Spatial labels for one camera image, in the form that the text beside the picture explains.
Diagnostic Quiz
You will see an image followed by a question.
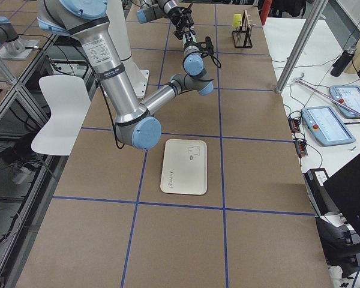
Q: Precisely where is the blue teach pendant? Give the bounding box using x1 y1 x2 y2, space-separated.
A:
329 85 360 119
301 106 356 146

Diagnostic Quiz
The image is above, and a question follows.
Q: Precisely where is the black water bottle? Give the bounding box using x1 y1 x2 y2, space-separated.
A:
330 49 356 77

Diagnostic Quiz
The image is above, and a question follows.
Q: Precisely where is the white plastic chair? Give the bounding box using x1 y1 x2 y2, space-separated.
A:
31 75 91 156

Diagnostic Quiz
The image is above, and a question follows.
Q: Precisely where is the yellow green plastic cup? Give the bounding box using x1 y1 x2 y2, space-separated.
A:
232 13 242 28

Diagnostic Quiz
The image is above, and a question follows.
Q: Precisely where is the aluminium frame post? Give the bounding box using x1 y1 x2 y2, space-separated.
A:
275 0 328 94

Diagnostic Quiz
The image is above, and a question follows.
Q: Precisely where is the black wire cup rack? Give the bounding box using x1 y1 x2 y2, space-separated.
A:
232 10 253 49

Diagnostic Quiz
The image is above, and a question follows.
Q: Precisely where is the third background robot arm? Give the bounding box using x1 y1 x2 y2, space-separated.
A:
0 16 40 61

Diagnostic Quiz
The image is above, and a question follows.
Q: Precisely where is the near blue teach pendant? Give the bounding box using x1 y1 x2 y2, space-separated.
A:
301 106 356 146

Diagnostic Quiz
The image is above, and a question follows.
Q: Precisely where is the cream rabbit print tray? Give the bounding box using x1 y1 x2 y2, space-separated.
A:
160 139 208 196

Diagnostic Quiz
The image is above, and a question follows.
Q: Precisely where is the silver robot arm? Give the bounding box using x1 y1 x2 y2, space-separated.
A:
136 1 196 40
37 1 214 150

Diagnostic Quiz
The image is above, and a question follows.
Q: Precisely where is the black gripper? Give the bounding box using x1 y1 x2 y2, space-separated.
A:
171 8 196 40
184 36 214 56

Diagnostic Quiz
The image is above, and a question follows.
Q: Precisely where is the black laptop computer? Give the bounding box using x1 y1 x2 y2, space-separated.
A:
323 153 360 236

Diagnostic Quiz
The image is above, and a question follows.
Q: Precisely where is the far blue teach pendant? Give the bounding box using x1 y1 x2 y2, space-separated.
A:
329 85 360 119

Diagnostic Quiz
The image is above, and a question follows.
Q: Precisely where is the black box with label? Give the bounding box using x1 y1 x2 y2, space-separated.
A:
304 168 337 215

